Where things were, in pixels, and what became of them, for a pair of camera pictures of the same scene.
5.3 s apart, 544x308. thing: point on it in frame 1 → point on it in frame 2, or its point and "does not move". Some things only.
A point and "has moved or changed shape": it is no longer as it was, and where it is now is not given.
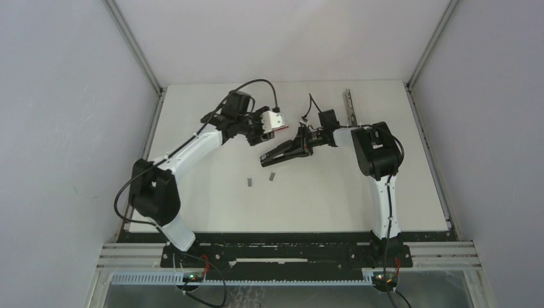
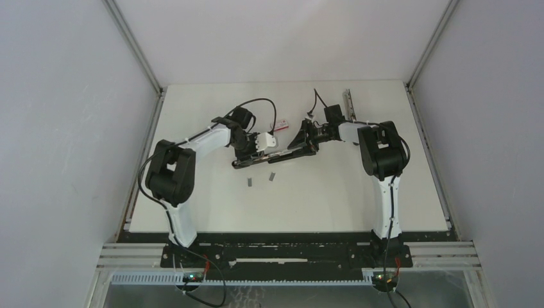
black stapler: x=287 y=151 has moved or changed shape
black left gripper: x=260 y=136 → x=252 y=154
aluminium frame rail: x=115 y=7 does not move
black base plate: x=275 y=250 does not move
